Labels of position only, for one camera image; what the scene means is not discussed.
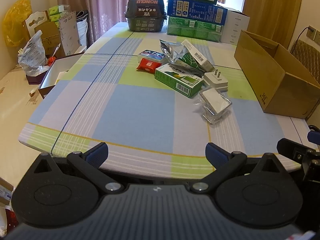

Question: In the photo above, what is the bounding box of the pink curtain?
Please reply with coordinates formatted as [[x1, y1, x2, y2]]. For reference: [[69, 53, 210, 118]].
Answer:
[[55, 0, 135, 47]]

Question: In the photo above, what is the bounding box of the black Hongli food container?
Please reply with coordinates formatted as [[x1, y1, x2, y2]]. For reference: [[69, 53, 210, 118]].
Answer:
[[125, 0, 167, 32]]

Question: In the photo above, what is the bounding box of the green wrapped tissue pack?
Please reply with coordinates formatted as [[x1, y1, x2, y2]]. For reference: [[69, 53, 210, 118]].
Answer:
[[167, 17, 222, 42]]

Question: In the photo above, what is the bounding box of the white power adapter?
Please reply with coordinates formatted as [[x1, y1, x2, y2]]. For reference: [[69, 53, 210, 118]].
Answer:
[[203, 69, 228, 92]]

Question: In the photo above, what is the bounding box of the wall power socket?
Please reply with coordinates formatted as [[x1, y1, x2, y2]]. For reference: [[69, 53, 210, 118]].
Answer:
[[306, 26, 317, 41]]

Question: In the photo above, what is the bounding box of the blue carton box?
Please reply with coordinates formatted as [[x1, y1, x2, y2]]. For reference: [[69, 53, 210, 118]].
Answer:
[[167, 0, 228, 25]]

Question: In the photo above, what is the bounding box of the blue floss pick box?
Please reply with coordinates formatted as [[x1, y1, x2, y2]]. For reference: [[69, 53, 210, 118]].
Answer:
[[137, 50, 168, 64]]

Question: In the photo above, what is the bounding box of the checked blue green tablecloth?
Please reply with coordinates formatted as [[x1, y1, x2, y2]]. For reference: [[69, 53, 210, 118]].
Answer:
[[18, 23, 311, 179]]

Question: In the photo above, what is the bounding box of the white paper envelope bag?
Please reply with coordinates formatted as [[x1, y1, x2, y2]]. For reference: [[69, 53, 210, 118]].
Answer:
[[59, 11, 80, 56]]

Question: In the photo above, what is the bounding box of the brown cardboard hang packaging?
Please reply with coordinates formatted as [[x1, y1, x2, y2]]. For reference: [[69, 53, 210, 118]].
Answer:
[[22, 11, 65, 59]]

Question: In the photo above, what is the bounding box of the brown curtain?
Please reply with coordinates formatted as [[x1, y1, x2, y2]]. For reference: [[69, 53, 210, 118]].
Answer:
[[242, 0, 302, 48]]

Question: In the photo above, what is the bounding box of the white medicine box with barcode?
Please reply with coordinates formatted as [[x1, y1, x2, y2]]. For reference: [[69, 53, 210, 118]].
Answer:
[[182, 39, 215, 72]]

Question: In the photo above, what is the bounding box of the red snack packet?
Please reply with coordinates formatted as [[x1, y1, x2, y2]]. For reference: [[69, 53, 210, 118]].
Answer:
[[136, 58, 162, 74]]

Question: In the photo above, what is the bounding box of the yellow plastic bag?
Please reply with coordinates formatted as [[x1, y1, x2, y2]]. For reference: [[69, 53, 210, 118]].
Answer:
[[2, 0, 33, 47]]

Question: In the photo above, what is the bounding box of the tall white box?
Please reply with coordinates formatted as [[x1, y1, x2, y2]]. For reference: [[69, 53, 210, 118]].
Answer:
[[220, 7, 250, 46]]

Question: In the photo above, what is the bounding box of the brown cardboard box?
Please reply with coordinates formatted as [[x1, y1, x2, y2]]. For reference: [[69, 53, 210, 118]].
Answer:
[[234, 31, 319, 119]]

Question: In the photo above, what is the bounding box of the clear case white pad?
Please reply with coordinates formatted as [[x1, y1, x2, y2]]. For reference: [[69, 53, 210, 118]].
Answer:
[[194, 86, 232, 125]]

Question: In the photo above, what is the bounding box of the open white shallow box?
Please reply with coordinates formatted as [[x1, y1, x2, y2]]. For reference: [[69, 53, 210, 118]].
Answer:
[[38, 53, 82, 99]]

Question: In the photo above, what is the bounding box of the black power cord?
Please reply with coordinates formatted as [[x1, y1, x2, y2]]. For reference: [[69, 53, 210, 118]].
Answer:
[[288, 26, 311, 51]]

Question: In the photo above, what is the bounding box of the green medicine box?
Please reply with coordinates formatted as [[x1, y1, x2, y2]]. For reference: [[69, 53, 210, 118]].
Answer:
[[154, 63, 203, 98]]

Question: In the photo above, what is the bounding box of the silver green foil bag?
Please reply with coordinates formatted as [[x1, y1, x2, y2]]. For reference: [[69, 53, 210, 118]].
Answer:
[[159, 40, 206, 77]]

